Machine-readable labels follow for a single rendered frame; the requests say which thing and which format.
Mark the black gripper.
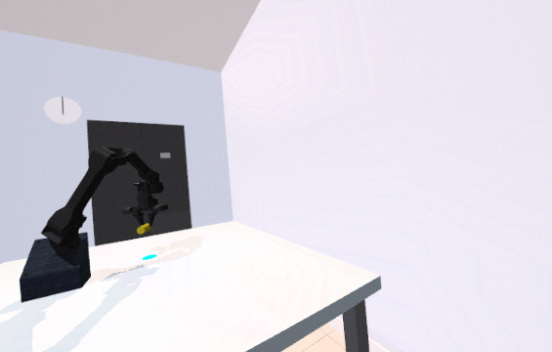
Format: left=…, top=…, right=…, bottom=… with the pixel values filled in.
left=121, top=194, right=168, bottom=226

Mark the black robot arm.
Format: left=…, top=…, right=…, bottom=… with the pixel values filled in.
left=41, top=147, right=164, bottom=255

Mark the yellow cylinder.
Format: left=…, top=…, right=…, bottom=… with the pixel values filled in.
left=137, top=223, right=151, bottom=234

